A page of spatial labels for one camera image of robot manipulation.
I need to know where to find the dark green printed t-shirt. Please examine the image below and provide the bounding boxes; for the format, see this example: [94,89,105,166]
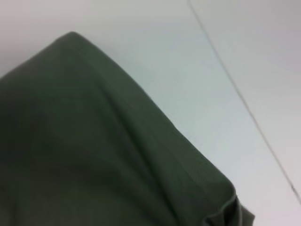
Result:
[0,31,256,226]

